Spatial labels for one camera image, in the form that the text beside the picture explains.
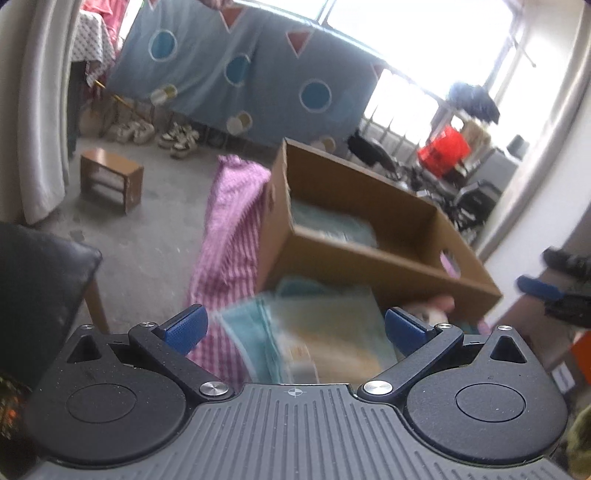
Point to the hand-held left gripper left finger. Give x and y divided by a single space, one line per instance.
184 326

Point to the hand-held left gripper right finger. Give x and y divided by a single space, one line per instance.
407 328

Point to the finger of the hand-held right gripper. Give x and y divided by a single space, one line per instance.
565 262
538 286

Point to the pink and white plush toy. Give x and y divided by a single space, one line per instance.
431 314

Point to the teal towel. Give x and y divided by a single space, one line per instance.
244 332
332 226

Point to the clear-packaged towel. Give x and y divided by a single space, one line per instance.
332 332

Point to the brown cardboard box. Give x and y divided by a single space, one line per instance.
351 263

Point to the orange box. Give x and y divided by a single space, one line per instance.
582 350

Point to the pink checkered cloth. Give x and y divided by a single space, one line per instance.
231 230

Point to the wheelchair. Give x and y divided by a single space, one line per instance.
471 198

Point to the olive patterned cloth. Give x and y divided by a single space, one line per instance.
579 443

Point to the black padded wooden chair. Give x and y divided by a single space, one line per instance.
41 277

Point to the small wooden shelf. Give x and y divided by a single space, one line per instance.
111 177

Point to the white sneaker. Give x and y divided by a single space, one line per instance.
185 145
119 131
144 132
171 136

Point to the black bag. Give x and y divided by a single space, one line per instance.
369 150

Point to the dark hanging clothes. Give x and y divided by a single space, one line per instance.
475 99

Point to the dark patterned cloth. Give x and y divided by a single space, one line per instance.
9 401

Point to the white railing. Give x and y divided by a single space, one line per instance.
392 134

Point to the yellow stick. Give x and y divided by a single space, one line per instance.
117 98

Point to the white curtain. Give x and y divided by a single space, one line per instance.
46 115

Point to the blue blanket with circles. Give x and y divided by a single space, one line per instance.
258 83

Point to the floral tablecloth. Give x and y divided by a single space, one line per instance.
92 41

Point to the pink red hanging clothes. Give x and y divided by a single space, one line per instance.
106 9

